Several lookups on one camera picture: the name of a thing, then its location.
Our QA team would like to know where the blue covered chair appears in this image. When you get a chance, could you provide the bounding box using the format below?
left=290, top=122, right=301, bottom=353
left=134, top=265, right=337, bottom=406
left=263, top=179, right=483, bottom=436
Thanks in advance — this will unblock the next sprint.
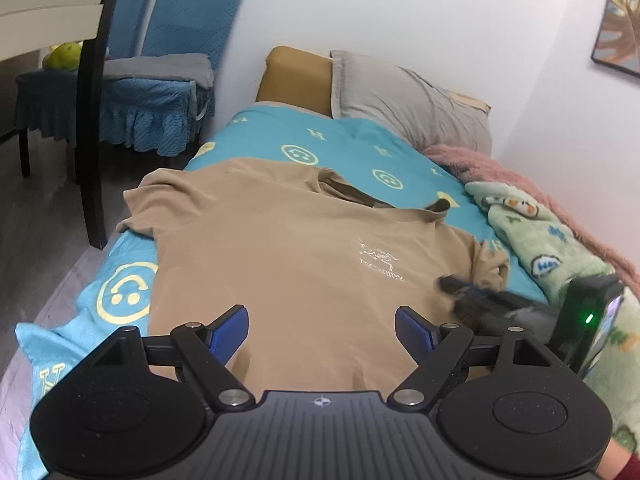
left=14, top=0, right=162, bottom=181
left=100, top=0, right=242, bottom=157

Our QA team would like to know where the green cartoon fleece blanket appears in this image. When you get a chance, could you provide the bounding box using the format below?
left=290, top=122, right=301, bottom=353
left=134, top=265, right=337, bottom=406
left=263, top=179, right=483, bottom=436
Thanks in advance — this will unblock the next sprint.
left=464, top=180, right=640, bottom=456

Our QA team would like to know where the person right hand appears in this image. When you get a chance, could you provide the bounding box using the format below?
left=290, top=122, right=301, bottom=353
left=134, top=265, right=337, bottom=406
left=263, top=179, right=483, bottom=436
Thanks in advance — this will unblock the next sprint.
left=596, top=440, right=632, bottom=480

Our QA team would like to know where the tan t-shirt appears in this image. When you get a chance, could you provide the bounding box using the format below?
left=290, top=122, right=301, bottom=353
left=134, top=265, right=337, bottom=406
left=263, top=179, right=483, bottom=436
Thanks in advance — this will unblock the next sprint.
left=120, top=158, right=509, bottom=393

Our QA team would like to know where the pink fluffy blanket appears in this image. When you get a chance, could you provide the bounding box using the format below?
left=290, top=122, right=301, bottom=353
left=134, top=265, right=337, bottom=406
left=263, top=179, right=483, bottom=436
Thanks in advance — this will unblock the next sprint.
left=422, top=144, right=639, bottom=296

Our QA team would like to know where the framed gold leaf painting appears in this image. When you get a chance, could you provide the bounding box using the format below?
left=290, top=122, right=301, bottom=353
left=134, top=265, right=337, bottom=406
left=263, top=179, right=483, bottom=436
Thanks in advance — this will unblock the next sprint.
left=591, top=0, right=639, bottom=77

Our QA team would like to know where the teal smiley bed sheet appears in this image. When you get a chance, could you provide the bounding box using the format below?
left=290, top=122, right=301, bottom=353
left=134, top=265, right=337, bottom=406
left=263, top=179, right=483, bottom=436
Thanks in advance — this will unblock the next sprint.
left=13, top=100, right=551, bottom=480

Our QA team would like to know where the blue covered chair right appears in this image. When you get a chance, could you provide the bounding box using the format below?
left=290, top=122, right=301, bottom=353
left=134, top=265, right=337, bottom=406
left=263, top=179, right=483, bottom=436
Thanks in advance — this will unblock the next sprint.
left=100, top=0, right=242, bottom=157

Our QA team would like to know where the grey folded cloth on chair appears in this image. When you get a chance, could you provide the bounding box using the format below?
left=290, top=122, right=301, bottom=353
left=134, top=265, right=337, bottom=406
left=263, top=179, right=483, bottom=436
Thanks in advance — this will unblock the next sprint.
left=103, top=53, right=215, bottom=90

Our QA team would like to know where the blue covered chair left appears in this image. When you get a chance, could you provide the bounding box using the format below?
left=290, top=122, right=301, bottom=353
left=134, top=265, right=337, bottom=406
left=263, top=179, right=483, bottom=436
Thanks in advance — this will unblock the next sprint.
left=14, top=0, right=162, bottom=181

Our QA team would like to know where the yellow green toy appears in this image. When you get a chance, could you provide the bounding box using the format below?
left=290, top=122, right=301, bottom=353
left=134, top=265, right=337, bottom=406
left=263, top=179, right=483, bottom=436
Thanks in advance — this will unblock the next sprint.
left=42, top=42, right=82, bottom=70

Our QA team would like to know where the yellow pillow behind grey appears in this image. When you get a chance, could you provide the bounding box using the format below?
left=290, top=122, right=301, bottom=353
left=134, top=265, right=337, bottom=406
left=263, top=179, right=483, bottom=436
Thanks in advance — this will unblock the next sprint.
left=440, top=89, right=491, bottom=115

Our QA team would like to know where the mustard yellow headboard cushion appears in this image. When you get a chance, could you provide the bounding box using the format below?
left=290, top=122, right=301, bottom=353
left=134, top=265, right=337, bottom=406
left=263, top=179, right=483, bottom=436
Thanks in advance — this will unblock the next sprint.
left=256, top=46, right=332, bottom=117

